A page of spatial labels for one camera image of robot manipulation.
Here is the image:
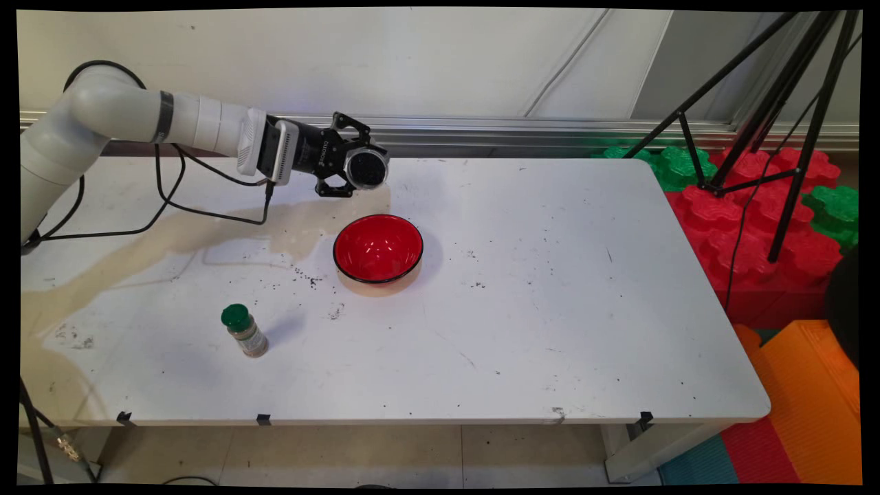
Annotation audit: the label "green foam block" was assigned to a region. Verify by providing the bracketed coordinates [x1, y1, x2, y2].
[801, 184, 860, 252]
[593, 144, 719, 193]

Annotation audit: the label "aluminium wall rail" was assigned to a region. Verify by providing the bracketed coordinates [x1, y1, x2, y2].
[21, 110, 860, 153]

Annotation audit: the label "black stand leg with connector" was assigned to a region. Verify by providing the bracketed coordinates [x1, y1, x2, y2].
[19, 377, 105, 486]

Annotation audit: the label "teal floor mat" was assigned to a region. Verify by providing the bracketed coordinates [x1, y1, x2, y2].
[657, 433, 740, 486]

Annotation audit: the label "clear plastic jar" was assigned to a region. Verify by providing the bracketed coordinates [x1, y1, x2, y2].
[344, 146, 391, 192]

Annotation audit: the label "orange foam mat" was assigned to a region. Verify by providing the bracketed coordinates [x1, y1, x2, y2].
[731, 320, 864, 486]

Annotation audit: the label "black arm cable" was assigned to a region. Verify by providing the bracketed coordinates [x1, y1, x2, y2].
[23, 60, 277, 250]

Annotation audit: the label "black tripod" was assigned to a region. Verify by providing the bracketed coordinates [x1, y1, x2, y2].
[622, 10, 861, 263]

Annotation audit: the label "red floor mat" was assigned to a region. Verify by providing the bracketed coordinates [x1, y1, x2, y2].
[718, 416, 802, 485]

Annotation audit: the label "white table leg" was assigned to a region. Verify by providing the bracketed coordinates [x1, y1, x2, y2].
[601, 422, 731, 483]

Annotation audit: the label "red bowl with black rim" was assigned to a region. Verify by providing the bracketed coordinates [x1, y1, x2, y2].
[333, 214, 424, 285]

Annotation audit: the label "spice bottle with green cap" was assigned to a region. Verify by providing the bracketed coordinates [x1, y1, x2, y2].
[220, 303, 270, 358]

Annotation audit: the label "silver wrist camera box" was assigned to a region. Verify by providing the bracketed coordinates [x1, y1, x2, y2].
[256, 118, 301, 187]

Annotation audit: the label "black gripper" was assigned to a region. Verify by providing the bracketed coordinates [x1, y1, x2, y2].
[294, 111, 373, 199]

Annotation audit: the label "black seeds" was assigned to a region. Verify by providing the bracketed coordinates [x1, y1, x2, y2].
[351, 153, 386, 188]

